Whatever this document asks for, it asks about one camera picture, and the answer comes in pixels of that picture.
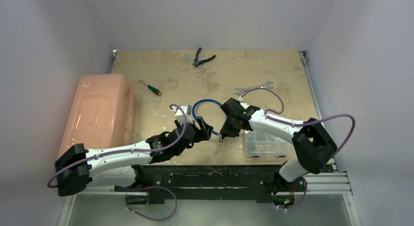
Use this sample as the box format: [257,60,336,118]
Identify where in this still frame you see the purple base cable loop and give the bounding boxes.
[124,185,178,222]

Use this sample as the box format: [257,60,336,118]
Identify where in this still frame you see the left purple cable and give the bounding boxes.
[47,103,188,189]

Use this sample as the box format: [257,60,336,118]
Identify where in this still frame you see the blue cable lock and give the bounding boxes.
[192,99,226,136]

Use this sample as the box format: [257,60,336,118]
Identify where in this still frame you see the pink plastic storage box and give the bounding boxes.
[58,74,136,157]

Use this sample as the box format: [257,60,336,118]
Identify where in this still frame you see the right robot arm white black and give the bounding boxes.
[220,98,337,190]

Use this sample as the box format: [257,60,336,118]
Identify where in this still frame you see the pair of silver keys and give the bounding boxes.
[215,139,223,154]

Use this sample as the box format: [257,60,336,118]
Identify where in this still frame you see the aluminium rail frame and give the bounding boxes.
[298,50,353,195]

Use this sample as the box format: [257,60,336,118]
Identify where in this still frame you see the blue handled pliers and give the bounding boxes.
[192,47,216,67]

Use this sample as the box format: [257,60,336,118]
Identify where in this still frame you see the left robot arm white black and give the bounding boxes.
[47,116,213,197]

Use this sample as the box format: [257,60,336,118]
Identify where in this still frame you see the clear plastic screw box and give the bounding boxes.
[244,131,293,158]

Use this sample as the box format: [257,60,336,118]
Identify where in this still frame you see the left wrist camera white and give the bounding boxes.
[171,104,193,124]

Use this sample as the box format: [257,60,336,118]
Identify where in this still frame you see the green handled screwdriver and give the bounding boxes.
[139,80,162,96]

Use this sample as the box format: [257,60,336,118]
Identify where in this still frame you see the small silver wrench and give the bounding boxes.
[183,54,206,72]

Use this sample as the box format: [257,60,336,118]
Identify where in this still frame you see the large silver open wrench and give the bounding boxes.
[234,82,274,95]

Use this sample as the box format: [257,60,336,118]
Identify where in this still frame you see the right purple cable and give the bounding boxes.
[239,88,356,212]

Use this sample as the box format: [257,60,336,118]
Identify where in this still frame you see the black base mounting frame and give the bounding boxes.
[114,164,305,204]

